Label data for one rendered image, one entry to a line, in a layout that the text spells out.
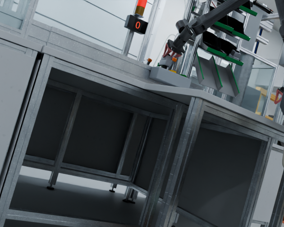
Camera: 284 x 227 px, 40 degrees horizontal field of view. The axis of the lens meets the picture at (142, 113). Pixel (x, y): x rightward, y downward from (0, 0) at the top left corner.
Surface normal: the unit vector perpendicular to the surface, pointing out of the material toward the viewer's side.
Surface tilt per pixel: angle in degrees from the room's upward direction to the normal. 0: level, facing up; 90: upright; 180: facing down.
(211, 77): 45
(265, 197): 90
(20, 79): 90
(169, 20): 90
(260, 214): 90
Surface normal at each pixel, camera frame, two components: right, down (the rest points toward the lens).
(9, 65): 0.51, 0.11
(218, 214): -0.81, -0.26
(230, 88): 0.45, -0.64
